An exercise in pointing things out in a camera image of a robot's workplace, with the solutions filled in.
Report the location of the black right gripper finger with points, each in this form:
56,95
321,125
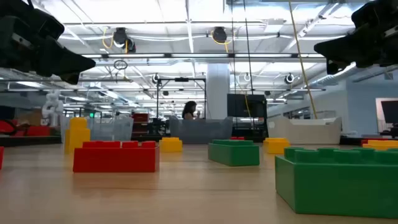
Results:
351,49
334,67

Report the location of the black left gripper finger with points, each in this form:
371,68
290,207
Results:
72,79
62,62

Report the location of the tall yellow toy brick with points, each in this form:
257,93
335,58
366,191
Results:
77,137

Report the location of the long yellow toy brick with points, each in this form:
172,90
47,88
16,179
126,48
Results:
382,144
276,147

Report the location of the long red toy brick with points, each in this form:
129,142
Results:
237,138
115,160
1,157

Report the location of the small yellow toy brick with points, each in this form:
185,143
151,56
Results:
170,146

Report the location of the long green toy brick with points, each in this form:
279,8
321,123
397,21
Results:
339,186
233,155

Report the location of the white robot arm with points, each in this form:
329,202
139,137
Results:
53,107

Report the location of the brown cardboard box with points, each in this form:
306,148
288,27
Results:
31,119

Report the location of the red box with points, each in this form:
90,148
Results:
38,130

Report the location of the clear plastic bin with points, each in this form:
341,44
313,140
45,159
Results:
109,129

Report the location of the black computer monitor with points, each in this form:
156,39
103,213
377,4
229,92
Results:
390,112

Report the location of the long fluorescent light strip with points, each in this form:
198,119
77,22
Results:
133,55

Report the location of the white plastic bin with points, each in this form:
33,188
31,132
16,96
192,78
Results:
306,132

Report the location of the red tool cabinet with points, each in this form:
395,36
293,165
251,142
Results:
140,118

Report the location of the red rounded object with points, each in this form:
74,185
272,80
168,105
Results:
4,127

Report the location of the black screen panel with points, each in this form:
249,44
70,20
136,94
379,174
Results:
239,105

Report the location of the white round column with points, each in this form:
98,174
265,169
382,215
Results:
217,93

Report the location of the person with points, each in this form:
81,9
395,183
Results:
189,110

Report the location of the grey plastic bin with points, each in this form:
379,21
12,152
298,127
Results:
199,132

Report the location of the silver ventilation duct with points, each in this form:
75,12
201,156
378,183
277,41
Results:
339,76

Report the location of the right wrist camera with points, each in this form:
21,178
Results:
363,15

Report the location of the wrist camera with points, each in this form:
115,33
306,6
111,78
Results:
48,25
363,15

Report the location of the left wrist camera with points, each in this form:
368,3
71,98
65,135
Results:
48,25

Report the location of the black aluminium table frame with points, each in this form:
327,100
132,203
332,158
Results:
31,141

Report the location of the black metal frame station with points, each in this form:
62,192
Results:
181,79

